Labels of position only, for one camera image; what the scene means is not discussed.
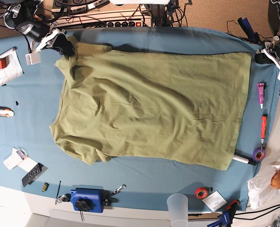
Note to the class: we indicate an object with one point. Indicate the black white marker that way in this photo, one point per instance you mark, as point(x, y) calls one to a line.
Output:
point(245, 160)

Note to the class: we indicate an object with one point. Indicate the orange white utility knife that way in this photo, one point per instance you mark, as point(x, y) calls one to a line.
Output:
point(6, 112)

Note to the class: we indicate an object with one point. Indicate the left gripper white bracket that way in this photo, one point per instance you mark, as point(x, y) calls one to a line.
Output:
point(269, 54)

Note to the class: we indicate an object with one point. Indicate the translucent plastic cup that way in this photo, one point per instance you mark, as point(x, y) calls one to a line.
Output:
point(178, 210)

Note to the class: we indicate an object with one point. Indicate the red handled screwdriver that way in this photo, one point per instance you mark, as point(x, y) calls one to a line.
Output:
point(263, 129)

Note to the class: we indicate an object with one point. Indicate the olive green t-shirt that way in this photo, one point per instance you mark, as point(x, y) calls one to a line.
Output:
point(185, 108)

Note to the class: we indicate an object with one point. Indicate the black zip tie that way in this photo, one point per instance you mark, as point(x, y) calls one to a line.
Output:
point(57, 195)

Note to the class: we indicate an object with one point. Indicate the white power strip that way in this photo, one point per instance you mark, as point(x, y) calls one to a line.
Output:
point(133, 16)

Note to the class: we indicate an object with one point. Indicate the blue black clamp handle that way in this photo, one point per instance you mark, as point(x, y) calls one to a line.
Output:
point(252, 36)

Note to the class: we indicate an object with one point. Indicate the purple glue tube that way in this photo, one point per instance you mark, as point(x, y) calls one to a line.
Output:
point(260, 87)

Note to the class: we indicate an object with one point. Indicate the red tape roll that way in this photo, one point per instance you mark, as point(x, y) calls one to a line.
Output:
point(201, 193)

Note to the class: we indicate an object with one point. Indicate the small green battery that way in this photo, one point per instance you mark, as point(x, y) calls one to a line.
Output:
point(45, 187)

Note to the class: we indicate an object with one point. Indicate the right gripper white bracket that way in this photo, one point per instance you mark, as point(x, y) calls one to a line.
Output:
point(51, 38)

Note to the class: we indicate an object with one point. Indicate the blue orange bar clamp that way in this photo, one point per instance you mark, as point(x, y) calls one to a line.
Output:
point(227, 216)

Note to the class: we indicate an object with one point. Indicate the small red box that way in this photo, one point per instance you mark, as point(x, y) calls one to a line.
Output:
point(3, 63)

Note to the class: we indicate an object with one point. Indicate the white paper note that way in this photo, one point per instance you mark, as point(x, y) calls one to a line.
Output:
point(214, 201)

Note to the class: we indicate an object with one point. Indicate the purple tape roll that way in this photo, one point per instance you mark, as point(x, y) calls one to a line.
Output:
point(258, 154)

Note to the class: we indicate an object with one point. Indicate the white plastic bag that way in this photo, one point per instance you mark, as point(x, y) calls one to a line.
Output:
point(260, 190)

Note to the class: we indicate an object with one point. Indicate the blue clamp mount block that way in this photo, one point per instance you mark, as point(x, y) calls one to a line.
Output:
point(87, 200)

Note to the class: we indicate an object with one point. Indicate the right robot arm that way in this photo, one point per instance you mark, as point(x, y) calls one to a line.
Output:
point(21, 17)

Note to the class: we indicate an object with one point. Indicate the white card packet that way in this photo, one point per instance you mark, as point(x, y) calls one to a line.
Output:
point(19, 157)

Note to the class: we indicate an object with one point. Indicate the silver carabiner clip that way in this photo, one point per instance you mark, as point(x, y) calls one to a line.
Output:
point(116, 191)

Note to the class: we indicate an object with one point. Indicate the black remote control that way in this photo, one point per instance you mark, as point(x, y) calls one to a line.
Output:
point(32, 174)

